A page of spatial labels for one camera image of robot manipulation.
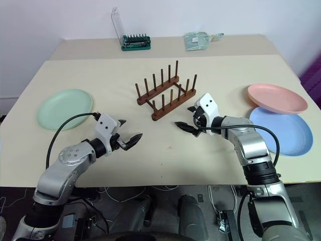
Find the black floor bracket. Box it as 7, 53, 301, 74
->
217, 208, 238, 241

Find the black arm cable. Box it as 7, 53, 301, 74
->
45, 112, 101, 169
197, 125, 280, 168

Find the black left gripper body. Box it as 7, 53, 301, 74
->
110, 133, 127, 151

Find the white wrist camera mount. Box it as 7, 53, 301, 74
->
94, 113, 120, 157
195, 92, 222, 137

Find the wooden dish rack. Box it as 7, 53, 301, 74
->
134, 60, 198, 122

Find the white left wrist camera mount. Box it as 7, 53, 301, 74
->
94, 113, 120, 157

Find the clear bag with green item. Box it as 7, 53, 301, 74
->
184, 32, 225, 52

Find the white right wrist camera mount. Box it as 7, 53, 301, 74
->
195, 92, 222, 137

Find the white floor cable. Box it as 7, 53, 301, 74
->
0, 188, 28, 209
99, 186, 147, 202
207, 185, 238, 214

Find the light green plate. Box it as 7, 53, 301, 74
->
37, 88, 94, 131

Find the pink-red plate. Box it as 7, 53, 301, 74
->
247, 83, 308, 115

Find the light blue plate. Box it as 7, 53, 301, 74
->
249, 107, 314, 157

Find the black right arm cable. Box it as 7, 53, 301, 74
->
197, 125, 280, 168

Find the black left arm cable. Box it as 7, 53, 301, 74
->
45, 112, 101, 169

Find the purple object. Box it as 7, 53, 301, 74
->
299, 59, 321, 101

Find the green screwdriver bit set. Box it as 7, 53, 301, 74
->
111, 7, 152, 52

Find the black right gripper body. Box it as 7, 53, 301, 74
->
192, 106, 209, 132

